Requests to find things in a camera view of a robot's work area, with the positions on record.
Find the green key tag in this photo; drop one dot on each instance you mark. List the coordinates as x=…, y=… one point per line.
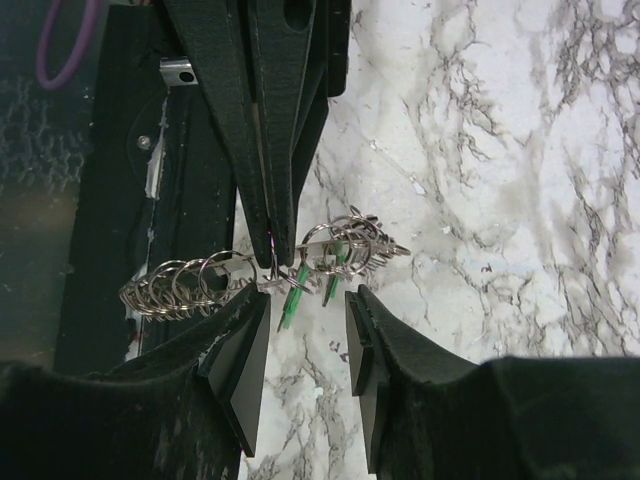
x=297, y=281
x=334, y=279

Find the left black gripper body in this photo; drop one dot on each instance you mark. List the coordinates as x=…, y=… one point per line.
x=333, y=20

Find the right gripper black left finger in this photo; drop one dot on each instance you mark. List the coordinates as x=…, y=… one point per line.
x=188, y=409

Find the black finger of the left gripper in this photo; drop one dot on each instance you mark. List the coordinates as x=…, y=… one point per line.
x=280, y=34
x=210, y=33

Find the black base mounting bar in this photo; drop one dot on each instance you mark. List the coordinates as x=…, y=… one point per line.
x=156, y=187

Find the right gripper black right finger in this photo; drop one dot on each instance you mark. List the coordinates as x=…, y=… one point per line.
x=430, y=414

